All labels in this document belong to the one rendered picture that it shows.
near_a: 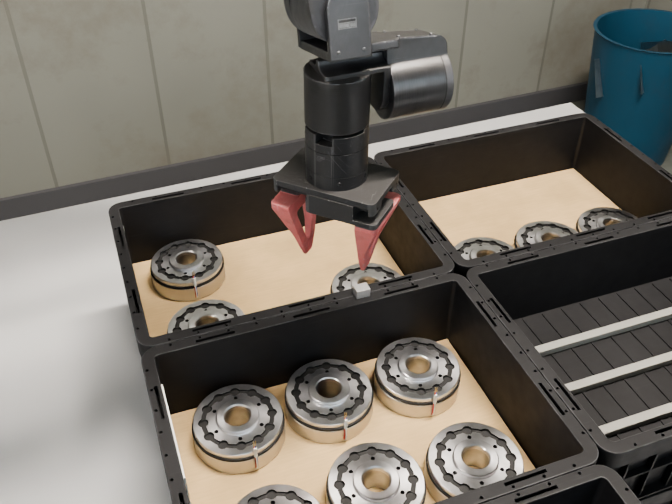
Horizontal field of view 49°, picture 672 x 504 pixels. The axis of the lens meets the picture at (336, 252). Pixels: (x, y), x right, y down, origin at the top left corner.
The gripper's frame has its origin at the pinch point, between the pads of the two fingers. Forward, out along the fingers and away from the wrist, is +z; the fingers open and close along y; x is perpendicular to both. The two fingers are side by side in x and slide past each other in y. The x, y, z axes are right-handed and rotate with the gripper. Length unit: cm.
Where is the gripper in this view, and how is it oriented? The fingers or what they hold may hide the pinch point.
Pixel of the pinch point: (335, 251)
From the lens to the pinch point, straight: 73.8
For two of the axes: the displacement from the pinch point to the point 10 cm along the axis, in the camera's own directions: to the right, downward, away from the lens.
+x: -4.2, 5.6, -7.1
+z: -0.1, 7.8, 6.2
